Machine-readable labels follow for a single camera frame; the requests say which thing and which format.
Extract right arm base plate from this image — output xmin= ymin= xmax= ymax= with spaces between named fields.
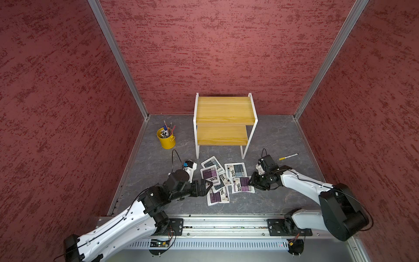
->
xmin=267 ymin=218 xmax=313 ymax=238

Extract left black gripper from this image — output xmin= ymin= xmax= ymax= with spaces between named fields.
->
xmin=170 ymin=179 xmax=213 ymax=202

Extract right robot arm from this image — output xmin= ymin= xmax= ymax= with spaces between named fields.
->
xmin=249 ymin=165 xmax=374 ymax=241

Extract purple coffee bag bottom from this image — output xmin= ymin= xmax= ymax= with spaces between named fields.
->
xmin=207 ymin=187 xmax=230 ymax=206

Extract white frame wooden shelf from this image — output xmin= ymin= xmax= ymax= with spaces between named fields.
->
xmin=193 ymin=93 xmax=259 ymax=159

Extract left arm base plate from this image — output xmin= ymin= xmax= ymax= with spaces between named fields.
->
xmin=154 ymin=218 xmax=184 ymax=236

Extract yellow pen bucket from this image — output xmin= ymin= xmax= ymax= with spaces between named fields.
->
xmin=157 ymin=128 xmax=176 ymax=150

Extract pens in bucket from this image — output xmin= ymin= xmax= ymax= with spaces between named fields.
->
xmin=157 ymin=121 xmax=176 ymax=139

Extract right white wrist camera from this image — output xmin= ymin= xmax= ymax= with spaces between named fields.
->
xmin=255 ymin=155 xmax=279 ymax=175

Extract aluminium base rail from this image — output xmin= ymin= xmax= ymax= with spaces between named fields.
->
xmin=169 ymin=210 xmax=335 ymax=239

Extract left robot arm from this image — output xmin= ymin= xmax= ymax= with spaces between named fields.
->
xmin=63 ymin=169 xmax=213 ymax=262

